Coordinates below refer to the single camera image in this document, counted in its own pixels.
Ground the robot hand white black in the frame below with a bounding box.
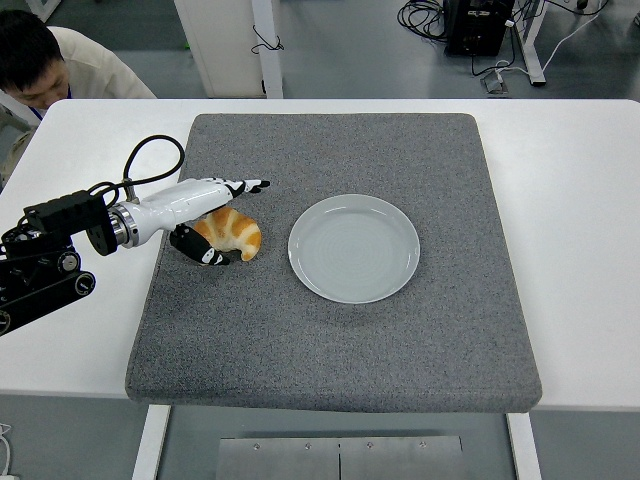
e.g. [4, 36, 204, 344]
[130, 177, 272, 268]

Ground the croissant bread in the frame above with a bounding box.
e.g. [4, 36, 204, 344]
[193, 207, 263, 262]

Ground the grey round plate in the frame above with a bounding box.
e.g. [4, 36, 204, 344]
[287, 193, 421, 305]

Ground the grey metal plate with screws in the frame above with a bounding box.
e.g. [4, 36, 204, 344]
[215, 435, 464, 480]

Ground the grey felt mat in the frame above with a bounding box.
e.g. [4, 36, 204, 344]
[123, 112, 544, 414]

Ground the person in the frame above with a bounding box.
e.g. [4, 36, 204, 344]
[0, 9, 158, 121]

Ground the white table leg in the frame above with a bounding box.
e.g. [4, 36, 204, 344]
[505, 412, 543, 480]
[130, 404, 172, 480]

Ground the grey floor socket box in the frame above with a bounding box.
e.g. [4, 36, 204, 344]
[480, 69, 509, 95]

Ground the black computer box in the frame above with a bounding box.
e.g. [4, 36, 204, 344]
[442, 0, 516, 57]

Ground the white desk leg with foot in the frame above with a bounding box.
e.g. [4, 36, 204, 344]
[514, 0, 547, 88]

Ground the thin black cable loop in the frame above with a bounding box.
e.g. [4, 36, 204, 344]
[249, 24, 285, 54]

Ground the black cable bundle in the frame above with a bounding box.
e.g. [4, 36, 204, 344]
[396, 0, 449, 44]

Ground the white cable on floor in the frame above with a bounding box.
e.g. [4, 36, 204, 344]
[0, 423, 21, 480]

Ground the long white cable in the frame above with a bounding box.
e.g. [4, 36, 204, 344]
[494, 0, 604, 77]

